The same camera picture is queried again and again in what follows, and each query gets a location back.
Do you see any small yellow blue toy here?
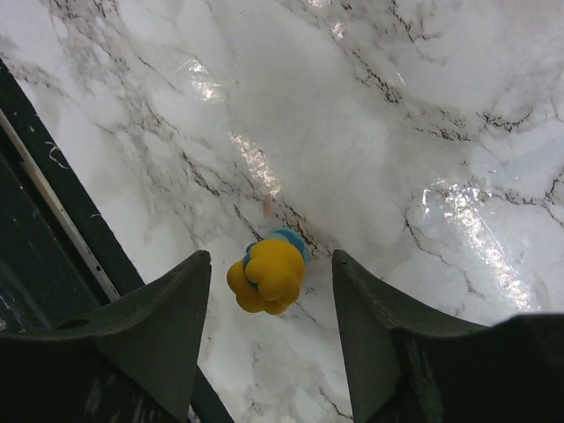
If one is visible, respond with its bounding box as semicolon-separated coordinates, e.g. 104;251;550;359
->
226;227;309;315

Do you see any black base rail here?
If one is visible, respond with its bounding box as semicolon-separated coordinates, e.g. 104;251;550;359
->
1;69;230;422

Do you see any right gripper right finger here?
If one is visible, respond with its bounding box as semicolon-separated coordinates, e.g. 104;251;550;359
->
331;250;563;422

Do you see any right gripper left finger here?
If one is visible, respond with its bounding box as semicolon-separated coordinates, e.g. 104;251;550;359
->
1;250;211;422

